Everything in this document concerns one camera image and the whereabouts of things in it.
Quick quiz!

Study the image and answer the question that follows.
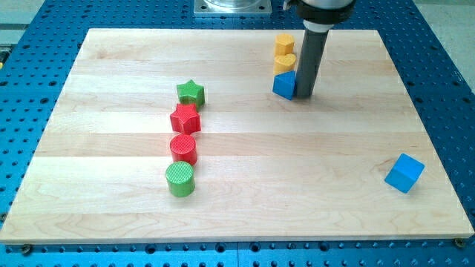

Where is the red star block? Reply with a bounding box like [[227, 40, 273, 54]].
[[170, 104, 201, 134]]

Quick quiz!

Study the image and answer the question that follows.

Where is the board corner screw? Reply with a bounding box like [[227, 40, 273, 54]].
[[20, 244, 33, 256], [453, 238, 466, 248]]

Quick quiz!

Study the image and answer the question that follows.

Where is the green star block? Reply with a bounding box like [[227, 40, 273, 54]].
[[177, 79, 205, 109]]

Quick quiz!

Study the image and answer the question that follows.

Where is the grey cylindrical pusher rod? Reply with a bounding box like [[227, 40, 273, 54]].
[[294, 30, 328, 99]]

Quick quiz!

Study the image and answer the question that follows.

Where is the black robot arm end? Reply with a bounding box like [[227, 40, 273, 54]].
[[283, 0, 356, 33]]

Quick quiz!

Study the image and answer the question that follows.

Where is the green cylinder block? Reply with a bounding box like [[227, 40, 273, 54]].
[[166, 161, 195, 197]]

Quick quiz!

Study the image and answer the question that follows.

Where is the yellow hexagon block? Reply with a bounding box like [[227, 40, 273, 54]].
[[275, 33, 295, 56]]

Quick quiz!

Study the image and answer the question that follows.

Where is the blue triangle block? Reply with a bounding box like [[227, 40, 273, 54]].
[[272, 70, 295, 100]]

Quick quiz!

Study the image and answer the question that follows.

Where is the red cylinder block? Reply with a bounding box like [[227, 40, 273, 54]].
[[169, 133, 197, 165]]

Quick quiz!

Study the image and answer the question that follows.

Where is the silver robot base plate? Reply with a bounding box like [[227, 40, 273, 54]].
[[194, 0, 272, 16]]

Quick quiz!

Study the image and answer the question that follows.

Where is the yellow heart block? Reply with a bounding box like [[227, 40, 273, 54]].
[[273, 53, 297, 75]]

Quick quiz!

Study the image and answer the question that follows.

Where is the light wooden board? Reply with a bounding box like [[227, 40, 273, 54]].
[[1, 28, 474, 244]]

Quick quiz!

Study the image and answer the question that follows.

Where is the left board corner screw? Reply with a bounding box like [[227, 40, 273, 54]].
[[20, 244, 33, 256]]

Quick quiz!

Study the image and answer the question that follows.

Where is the blue cube block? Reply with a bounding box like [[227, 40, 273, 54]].
[[384, 154, 425, 194]]

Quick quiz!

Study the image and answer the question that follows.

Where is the right board corner screw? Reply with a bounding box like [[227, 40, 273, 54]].
[[453, 238, 466, 248]]

